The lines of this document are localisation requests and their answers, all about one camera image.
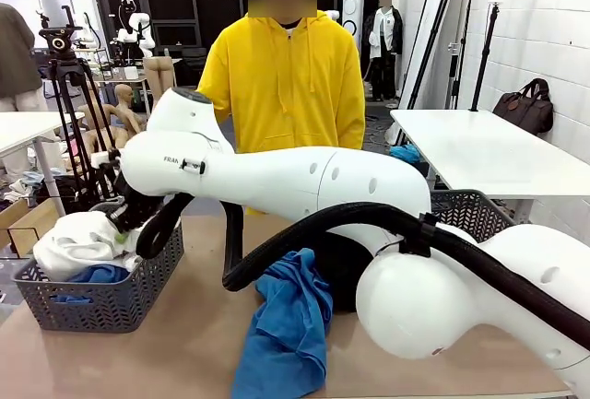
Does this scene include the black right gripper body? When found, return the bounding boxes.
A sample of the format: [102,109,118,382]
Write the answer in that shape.
[109,170,166,233]

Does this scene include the white garment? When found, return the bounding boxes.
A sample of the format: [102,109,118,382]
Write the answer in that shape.
[32,209,145,283]

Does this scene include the black garment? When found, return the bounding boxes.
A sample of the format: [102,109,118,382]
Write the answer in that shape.
[309,231,375,315]

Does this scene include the grey plastic woven basket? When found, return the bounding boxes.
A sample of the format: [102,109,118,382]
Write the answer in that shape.
[11,202,185,334]
[430,189,521,246]

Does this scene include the cardboard box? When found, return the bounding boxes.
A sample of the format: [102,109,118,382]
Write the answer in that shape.
[0,197,61,257]

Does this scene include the tan bald mannequin torso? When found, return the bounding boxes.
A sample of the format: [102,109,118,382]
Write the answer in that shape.
[76,84,139,151]

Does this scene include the tan mannequin legs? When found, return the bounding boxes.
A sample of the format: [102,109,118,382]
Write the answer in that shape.
[143,55,179,100]

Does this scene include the white and black background robot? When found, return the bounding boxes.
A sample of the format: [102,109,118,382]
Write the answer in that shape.
[113,0,157,58]

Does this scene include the person in yellow hoodie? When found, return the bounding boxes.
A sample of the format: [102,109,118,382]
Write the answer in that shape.
[195,0,369,217]

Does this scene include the person in olive top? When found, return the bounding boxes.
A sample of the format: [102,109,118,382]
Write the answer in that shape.
[0,2,47,113]

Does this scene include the cyan cloth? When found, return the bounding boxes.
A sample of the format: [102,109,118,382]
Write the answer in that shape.
[390,144,423,164]

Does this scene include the white tall cylinder appliance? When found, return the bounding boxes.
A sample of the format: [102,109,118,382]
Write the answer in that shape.
[341,0,366,36]

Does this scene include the dressed mannequin white shirt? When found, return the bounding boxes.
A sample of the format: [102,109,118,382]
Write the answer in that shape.
[362,0,406,101]

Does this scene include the black leaning tripod poles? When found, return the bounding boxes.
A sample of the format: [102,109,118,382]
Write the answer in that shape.
[398,0,467,111]

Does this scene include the white table with brown bag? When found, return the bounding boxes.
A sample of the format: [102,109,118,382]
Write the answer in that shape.
[389,108,590,225]

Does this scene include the black leaning stand pole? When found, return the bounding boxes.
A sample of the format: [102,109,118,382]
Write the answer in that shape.
[449,0,478,111]

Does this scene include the black upright light stand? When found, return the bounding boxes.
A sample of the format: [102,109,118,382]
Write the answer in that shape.
[468,1,503,112]

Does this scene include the brown leather bag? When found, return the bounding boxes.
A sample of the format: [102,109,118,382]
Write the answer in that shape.
[491,77,555,135]

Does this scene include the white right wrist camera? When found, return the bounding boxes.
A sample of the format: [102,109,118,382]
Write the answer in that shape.
[90,149,123,170]

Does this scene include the black tripod with camera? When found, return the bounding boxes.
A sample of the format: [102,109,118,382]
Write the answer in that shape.
[39,5,125,202]

